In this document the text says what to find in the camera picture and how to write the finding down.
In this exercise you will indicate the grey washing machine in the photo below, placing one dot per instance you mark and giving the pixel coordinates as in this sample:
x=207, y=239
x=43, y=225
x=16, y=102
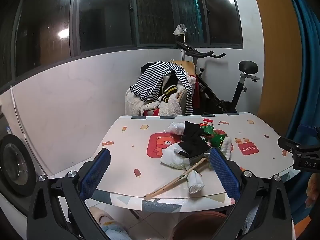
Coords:
x=15, y=165

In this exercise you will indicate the white plastic bundle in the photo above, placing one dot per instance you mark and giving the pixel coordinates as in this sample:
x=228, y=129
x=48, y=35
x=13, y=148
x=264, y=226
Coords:
x=176, y=128

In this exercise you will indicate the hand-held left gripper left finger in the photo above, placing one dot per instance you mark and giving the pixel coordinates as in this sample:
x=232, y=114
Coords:
x=96, y=172

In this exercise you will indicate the wooden stick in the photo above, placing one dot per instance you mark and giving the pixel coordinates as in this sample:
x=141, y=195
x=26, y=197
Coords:
x=170, y=185

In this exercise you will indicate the white fluffy blanket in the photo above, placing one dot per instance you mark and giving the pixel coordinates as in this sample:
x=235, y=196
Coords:
x=135, y=105

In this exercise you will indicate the green snack packet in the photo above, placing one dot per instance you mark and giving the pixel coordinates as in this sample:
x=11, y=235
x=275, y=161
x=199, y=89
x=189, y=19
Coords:
x=217, y=140
x=207, y=130

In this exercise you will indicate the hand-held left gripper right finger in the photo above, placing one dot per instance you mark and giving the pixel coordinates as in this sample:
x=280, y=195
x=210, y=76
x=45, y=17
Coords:
x=223, y=172

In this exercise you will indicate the person's left leg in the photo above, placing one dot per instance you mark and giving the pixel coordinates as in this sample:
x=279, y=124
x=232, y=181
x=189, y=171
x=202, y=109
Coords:
x=116, y=231

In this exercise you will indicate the blue curtain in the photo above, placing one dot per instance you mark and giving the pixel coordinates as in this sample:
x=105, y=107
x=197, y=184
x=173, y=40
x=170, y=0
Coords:
x=305, y=55

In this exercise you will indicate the red cigarette box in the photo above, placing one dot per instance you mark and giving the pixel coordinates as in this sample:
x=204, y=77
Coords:
x=207, y=122

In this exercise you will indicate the orange wooden panel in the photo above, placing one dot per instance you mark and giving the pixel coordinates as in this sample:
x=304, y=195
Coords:
x=275, y=67

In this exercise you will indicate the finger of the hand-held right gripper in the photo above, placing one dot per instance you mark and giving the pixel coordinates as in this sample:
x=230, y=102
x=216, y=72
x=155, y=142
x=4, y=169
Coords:
x=287, y=142
x=308, y=130

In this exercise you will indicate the black yellow striped garment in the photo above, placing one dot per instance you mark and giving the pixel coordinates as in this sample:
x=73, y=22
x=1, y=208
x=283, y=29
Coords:
x=167, y=90

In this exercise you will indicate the beige fuzzy slipper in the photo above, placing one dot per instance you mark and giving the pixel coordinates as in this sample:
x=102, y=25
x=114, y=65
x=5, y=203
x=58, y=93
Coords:
x=102, y=213

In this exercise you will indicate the beige chair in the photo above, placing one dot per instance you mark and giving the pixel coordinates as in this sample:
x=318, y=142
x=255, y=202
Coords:
x=188, y=66

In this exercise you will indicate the red garment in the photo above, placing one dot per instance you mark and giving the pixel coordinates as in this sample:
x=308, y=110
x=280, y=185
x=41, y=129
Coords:
x=196, y=92

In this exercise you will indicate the white tissue wad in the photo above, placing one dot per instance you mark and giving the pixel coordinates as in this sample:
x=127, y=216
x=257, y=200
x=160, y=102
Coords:
x=227, y=147

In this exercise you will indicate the metal table leg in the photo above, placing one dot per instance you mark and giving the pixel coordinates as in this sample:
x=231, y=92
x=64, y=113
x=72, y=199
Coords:
x=135, y=213

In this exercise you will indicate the black cloth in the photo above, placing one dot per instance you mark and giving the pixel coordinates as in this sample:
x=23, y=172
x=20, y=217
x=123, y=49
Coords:
x=195, y=147
x=191, y=128

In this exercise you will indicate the brown plastic bin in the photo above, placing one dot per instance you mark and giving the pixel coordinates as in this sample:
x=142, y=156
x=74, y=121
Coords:
x=197, y=226

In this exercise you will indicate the black exercise bike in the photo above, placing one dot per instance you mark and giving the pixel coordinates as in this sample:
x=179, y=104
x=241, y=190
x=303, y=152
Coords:
x=240, y=87

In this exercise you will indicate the printed table mat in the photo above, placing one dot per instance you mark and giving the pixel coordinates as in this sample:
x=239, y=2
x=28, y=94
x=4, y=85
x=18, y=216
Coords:
x=130, y=152

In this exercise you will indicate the dark glass window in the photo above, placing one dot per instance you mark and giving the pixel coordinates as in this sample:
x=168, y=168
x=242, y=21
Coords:
x=155, y=12
x=45, y=25

